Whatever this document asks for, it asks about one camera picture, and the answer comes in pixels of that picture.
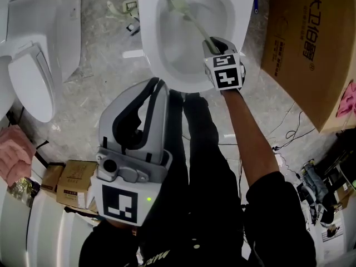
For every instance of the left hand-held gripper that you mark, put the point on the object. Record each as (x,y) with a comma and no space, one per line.
(119,202)

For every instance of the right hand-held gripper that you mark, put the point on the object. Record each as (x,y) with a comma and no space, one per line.
(225,74)

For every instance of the green toilet brush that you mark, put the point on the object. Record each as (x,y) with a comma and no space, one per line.
(179,4)

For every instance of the white toilet with wide bowl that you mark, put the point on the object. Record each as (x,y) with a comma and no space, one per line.
(146,24)

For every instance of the person's right forearm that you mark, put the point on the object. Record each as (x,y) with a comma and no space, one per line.
(250,138)

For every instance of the white toilet with tall tank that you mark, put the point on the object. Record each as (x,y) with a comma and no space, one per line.
(30,82)

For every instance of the white pen with blue tip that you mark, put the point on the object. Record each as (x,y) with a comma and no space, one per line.
(256,1)

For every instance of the white flat strip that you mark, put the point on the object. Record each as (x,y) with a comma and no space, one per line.
(133,54)

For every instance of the person's black trousers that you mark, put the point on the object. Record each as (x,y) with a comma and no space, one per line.
(200,138)

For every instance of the small grey plastic part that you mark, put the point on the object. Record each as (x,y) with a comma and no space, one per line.
(132,28)

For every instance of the small light cardboard carton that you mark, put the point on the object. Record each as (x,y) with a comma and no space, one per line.
(75,185)

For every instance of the large cardboard box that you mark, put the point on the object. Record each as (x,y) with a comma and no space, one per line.
(306,65)

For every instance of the small dark brown carton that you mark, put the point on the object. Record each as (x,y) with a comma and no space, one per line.
(53,177)

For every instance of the white plastic piece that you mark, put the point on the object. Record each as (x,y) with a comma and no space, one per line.
(114,8)

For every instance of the pink towel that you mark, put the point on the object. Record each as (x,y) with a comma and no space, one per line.
(15,154)

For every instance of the green patterned bag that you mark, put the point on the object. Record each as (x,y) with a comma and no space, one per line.
(25,190)

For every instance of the pink cloth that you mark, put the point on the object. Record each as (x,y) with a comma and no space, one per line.
(347,101)

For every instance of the large white ceramic fixture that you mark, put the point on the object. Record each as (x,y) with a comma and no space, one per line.
(47,238)

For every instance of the person's black shirt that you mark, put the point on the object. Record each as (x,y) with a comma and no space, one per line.
(275,218)

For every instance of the black bag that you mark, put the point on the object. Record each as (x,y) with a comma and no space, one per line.
(339,171)

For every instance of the printed paper sheet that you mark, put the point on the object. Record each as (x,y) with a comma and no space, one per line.
(331,233)

